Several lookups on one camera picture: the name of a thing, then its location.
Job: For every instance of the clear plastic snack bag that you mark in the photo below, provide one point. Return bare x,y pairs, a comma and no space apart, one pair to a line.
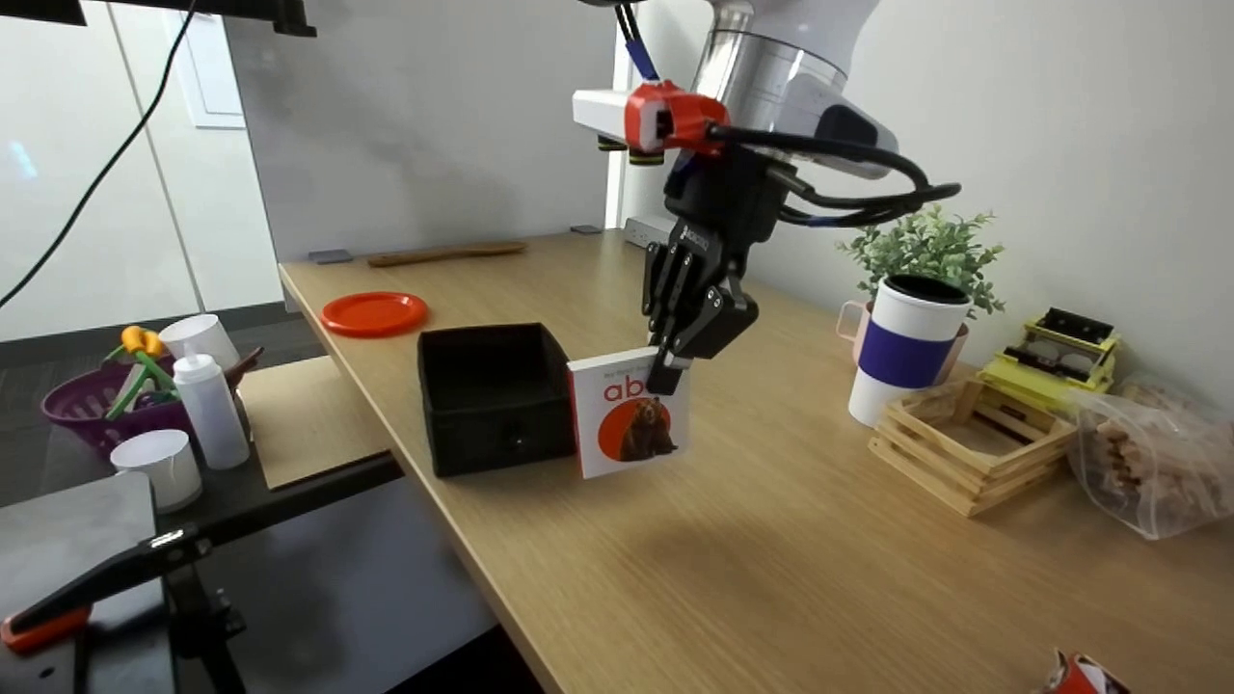
1157,464

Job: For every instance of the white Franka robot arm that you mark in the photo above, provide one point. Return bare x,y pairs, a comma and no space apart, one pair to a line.
774,65

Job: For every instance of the white round tub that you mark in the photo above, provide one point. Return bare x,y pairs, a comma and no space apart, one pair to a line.
197,338

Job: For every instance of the red white candy wrapper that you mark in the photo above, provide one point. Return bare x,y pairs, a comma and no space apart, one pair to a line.
1084,676

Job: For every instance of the long brown wooden stick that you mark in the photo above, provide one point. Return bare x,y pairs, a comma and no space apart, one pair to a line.
444,254

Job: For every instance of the white and orange wrist camera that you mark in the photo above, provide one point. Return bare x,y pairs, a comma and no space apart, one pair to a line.
661,116

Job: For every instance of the black overhead fixture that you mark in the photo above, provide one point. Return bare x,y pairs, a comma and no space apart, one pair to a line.
257,8

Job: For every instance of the purple plastic bowl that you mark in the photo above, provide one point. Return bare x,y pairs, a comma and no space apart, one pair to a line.
77,410

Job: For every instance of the yellow and green toy vegetables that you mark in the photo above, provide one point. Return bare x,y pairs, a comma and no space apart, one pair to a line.
140,346

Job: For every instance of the orange plastic plate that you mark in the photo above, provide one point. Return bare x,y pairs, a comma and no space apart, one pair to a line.
376,314

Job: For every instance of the black square storage box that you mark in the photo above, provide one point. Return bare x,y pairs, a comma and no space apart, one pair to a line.
495,410

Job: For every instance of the white squeeze bottle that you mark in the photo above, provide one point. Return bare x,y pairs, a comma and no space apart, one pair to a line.
214,410

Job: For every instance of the black tripod clamp stand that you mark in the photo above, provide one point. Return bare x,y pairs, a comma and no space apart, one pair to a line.
194,544

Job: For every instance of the black side table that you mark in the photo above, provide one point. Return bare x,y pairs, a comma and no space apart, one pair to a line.
70,480

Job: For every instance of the white power strip box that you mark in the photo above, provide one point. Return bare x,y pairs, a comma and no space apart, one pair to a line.
639,234

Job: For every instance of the small white red board book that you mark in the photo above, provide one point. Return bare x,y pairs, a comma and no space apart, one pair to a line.
631,431

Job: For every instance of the light wooden slat crate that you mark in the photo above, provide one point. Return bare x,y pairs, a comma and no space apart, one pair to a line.
927,467

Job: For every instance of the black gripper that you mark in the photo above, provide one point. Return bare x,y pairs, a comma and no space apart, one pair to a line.
728,195

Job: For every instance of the white cup with blue band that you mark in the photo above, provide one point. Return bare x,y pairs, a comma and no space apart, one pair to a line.
906,351

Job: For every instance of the yellow and black toy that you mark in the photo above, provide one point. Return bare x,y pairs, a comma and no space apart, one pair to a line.
1045,367

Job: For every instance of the green plant in pink pot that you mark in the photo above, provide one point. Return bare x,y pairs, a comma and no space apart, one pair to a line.
927,246

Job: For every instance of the light wooden board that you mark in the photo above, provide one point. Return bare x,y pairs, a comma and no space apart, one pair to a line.
309,410

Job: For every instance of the white round cup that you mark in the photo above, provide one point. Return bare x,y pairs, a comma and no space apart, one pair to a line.
154,464

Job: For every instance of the grey flat sheet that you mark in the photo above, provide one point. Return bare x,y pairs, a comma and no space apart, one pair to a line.
77,540

